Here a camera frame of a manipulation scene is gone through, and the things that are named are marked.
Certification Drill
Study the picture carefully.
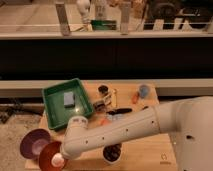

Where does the green plastic tray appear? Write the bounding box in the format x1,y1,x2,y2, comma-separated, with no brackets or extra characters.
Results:
42,78,94,131

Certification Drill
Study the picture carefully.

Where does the white bowl of dark fruit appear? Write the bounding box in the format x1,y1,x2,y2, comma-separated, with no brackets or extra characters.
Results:
103,143,122,164

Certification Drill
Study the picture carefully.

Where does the yellow banana toy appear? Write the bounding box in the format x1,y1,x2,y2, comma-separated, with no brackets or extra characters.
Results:
111,89,117,108

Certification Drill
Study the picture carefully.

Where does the blue sponge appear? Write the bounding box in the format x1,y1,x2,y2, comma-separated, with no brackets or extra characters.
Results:
64,91,75,107

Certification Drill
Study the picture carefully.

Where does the background green tray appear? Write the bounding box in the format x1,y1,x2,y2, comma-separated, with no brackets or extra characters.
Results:
91,20,117,30

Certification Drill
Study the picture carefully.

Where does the orange bowl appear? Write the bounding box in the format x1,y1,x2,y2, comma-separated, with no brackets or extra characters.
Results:
39,141,67,171

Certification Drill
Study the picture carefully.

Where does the orange fruit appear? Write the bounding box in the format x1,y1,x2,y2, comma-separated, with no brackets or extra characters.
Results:
100,119,110,126

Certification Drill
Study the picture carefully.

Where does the black handled knife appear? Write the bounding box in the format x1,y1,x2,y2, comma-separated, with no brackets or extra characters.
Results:
106,108,132,115

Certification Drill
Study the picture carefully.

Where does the purple bowl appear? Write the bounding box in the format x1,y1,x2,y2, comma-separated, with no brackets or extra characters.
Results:
20,129,51,159

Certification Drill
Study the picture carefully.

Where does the orange carrot toy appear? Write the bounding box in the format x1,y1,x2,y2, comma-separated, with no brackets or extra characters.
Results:
132,92,139,104

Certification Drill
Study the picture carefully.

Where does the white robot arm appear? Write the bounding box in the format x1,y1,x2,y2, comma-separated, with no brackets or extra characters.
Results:
50,96,213,171

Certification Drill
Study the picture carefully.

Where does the small metal can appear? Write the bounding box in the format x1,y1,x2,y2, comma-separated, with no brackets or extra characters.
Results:
93,100,106,112

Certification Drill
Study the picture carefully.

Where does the blue white crumpled packet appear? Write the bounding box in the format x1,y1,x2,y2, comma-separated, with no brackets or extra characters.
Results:
107,114,123,121

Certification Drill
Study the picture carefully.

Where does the blue cup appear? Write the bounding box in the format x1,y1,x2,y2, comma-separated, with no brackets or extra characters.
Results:
139,85,150,98

